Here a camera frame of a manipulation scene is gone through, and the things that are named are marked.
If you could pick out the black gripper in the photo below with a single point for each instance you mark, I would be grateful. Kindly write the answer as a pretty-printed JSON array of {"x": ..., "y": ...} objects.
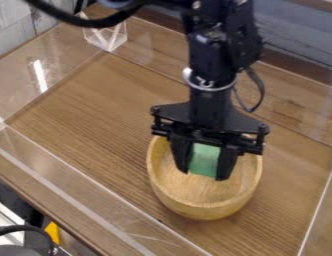
[{"x": 209, "y": 120}]

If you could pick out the green rectangular block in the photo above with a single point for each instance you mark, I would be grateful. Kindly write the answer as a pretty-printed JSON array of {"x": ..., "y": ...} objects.
[{"x": 204, "y": 160}]

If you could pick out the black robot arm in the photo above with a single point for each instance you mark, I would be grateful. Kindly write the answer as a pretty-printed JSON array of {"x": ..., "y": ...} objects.
[{"x": 225, "y": 43}]

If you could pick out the brown wooden bowl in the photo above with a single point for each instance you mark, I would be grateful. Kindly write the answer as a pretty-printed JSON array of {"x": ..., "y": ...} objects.
[{"x": 196, "y": 196}]

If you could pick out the yellow sticker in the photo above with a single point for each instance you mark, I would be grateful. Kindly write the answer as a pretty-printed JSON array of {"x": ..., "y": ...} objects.
[{"x": 53, "y": 231}]

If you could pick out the clear acrylic corner bracket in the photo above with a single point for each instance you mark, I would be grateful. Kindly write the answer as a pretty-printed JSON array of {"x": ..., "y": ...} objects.
[{"x": 106, "y": 38}]

